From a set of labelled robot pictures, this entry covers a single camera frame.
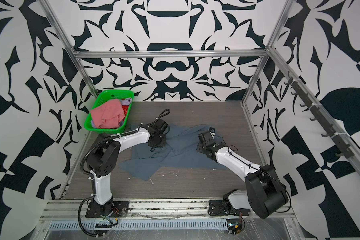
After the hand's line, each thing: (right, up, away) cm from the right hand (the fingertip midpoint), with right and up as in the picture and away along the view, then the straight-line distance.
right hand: (202, 144), depth 89 cm
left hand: (-23, +1, +6) cm, 24 cm away
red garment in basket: (-51, +22, +14) cm, 57 cm away
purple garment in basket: (-50, +27, +16) cm, 59 cm away
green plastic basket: (-71, +32, +24) cm, 81 cm away
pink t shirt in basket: (-59, +17, +8) cm, 62 cm away
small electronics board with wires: (+13, -35, -18) cm, 41 cm away
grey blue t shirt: (-35, -10, 0) cm, 36 cm away
